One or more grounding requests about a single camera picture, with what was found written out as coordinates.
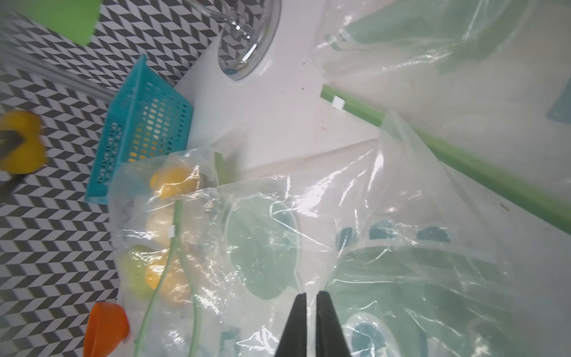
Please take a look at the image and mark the cream pear left bag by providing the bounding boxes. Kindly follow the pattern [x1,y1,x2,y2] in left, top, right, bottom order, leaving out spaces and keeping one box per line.
[146,205,174,246]

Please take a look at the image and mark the teal plastic basket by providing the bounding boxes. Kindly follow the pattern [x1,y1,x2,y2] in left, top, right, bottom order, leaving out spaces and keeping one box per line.
[85,54,193,205]

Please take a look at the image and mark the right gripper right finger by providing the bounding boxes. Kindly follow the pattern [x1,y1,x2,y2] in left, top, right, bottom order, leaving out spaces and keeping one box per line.
[315,291,351,357]

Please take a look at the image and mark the yellow pear bag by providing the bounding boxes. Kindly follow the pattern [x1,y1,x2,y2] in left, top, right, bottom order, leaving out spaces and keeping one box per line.
[150,166,201,199]
[1,111,47,175]
[145,254,190,304]

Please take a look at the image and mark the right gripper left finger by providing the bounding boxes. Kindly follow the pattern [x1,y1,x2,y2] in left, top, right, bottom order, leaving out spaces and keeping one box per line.
[274,293,308,357]

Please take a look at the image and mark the orange bowl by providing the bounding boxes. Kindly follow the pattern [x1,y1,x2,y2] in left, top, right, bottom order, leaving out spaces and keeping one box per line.
[83,302,130,357]

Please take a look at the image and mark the green pear left bag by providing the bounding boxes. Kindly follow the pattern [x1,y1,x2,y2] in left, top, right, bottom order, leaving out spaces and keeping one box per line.
[120,245,154,300]

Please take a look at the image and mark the green plastic wine glass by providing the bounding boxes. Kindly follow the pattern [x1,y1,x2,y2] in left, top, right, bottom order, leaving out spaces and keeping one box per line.
[10,0,103,46]

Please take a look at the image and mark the zip-top bag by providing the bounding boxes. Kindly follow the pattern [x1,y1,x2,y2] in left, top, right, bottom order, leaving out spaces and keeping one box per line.
[312,1,570,231]
[203,112,570,356]
[108,148,235,356]

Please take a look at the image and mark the chrome glass holder stand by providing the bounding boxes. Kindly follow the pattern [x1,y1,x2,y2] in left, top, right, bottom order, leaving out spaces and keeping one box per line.
[187,0,282,81]

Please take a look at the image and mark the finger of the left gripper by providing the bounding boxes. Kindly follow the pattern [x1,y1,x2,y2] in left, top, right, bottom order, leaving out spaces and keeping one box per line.
[0,131,25,161]

